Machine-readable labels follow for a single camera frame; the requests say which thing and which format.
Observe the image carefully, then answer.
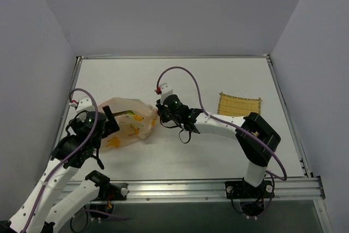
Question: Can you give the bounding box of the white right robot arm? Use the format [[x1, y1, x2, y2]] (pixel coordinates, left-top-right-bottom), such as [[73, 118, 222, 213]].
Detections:
[[156, 94, 281, 196]]

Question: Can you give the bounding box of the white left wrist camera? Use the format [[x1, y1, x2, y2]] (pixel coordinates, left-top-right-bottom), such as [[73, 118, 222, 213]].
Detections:
[[69, 96, 95, 113]]

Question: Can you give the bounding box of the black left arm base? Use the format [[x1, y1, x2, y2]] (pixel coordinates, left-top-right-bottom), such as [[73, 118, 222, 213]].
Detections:
[[88, 183, 128, 219]]

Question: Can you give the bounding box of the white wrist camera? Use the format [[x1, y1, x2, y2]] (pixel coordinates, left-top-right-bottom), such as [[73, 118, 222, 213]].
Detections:
[[155, 83, 173, 104], [69, 96, 95, 113]]

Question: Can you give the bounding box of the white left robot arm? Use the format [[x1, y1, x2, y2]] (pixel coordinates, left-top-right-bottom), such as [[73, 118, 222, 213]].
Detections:
[[1, 106, 119, 232]]

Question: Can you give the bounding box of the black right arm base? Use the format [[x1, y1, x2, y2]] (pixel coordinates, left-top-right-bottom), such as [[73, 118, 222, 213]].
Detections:
[[225, 179, 275, 220]]

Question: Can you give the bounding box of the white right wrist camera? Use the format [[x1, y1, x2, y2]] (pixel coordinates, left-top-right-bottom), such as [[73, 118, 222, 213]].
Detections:
[[155, 83, 173, 104]]

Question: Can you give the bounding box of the translucent banana print plastic bag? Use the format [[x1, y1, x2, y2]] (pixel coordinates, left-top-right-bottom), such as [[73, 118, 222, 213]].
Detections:
[[98, 97, 159, 151]]

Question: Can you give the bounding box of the yellow bamboo mat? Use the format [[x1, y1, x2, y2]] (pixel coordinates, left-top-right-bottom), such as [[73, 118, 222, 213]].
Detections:
[[217, 92, 262, 117]]

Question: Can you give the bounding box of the aluminium table frame rail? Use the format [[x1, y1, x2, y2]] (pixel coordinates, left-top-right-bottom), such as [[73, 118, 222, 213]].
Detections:
[[73, 56, 327, 232]]

